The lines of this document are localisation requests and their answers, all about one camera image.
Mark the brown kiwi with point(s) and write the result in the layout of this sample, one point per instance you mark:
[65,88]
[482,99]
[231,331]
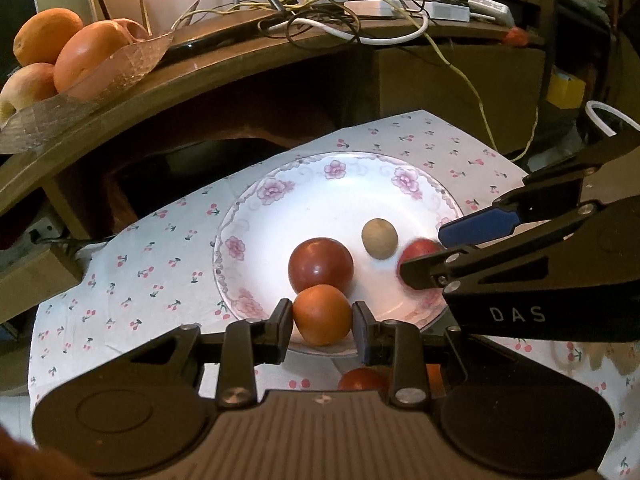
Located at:
[380,238]

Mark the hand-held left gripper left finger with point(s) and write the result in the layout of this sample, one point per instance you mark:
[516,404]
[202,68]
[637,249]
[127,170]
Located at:
[281,327]

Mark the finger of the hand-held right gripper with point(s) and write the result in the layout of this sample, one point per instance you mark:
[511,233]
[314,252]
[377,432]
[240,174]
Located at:
[475,227]
[420,272]

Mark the cherry print white cloth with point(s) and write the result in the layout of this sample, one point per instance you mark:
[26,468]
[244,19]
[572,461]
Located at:
[150,260]

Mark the black tablet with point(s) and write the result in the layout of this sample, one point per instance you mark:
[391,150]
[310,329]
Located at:
[215,40]

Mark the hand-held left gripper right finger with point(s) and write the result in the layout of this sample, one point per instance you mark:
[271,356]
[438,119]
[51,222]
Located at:
[361,332]

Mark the dark red tomato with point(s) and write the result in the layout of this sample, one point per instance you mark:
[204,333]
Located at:
[320,264]

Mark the large orange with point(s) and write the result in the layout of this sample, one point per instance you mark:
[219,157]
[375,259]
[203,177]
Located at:
[92,57]
[47,35]

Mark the yellow box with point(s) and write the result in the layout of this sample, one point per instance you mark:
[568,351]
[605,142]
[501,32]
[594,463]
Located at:
[565,89]

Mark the red apple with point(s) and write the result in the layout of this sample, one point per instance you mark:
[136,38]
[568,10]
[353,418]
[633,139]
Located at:
[422,252]

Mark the floral white plate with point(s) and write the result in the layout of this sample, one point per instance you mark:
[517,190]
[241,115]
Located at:
[310,200]

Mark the small red object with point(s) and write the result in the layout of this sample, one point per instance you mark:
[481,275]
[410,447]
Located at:
[517,36]

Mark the wooden desk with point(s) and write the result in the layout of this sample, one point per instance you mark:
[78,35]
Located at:
[250,75]

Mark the clear glass bowl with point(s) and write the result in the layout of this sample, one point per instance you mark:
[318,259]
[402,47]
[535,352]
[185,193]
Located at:
[125,65]

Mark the wooden block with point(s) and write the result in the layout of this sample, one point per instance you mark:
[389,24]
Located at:
[35,280]

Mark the white power adapter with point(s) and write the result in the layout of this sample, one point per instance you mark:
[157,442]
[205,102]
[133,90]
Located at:
[372,8]
[440,10]
[492,7]

